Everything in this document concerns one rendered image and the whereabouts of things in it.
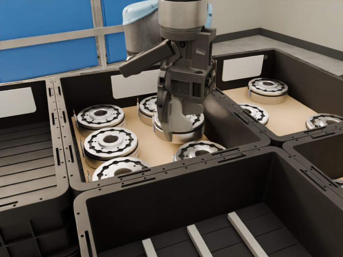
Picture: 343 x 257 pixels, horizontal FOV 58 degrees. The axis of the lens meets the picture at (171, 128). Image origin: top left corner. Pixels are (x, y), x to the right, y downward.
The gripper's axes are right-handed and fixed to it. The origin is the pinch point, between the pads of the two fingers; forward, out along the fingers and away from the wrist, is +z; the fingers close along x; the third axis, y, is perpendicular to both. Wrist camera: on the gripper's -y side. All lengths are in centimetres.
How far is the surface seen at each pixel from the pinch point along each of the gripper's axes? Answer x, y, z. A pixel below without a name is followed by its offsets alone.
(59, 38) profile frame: 123, -141, 34
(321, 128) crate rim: 2.2, 25.9, -5.3
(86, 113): 0.0, -20.5, 1.4
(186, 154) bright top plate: -5.1, 5.2, 1.1
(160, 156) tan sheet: -3.8, -0.8, 4.4
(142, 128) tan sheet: 4.1, -8.9, 4.7
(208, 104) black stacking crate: 6.9, 5.2, -2.8
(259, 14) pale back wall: 411, -48, 73
